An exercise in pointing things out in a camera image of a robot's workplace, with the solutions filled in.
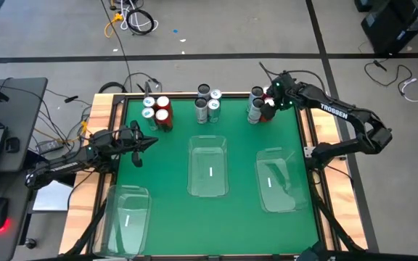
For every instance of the black computer tower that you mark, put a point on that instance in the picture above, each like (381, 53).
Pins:
(397, 25)

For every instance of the silver can black top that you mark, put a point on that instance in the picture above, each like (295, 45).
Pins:
(257, 103)
(257, 91)
(201, 103)
(204, 88)

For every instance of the green table mat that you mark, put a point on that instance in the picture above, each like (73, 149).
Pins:
(230, 224)

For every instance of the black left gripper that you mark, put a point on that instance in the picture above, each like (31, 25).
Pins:
(127, 139)

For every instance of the silver metal bracket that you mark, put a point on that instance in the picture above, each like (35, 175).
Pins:
(307, 151)

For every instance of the dark grey desk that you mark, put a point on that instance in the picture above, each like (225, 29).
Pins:
(24, 108)

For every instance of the small black puck device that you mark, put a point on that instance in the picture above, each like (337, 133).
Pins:
(12, 145)

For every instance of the small black plug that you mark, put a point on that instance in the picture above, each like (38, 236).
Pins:
(70, 98)

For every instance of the grey metal post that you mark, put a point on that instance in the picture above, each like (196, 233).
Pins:
(147, 88)

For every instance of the black power adapter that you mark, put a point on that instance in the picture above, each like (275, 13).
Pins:
(49, 146)

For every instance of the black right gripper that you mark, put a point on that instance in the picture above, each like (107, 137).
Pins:
(285, 92)

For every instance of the black caster wheel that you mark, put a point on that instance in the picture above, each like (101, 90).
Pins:
(30, 243)

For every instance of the red soda can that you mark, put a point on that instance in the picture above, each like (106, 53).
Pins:
(265, 90)
(263, 117)
(162, 115)
(163, 102)

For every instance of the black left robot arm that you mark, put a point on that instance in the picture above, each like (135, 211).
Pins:
(64, 167)

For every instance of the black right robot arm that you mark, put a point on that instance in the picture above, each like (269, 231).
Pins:
(334, 110)

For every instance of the clear plastic bin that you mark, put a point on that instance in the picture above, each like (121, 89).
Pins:
(278, 181)
(125, 217)
(209, 166)

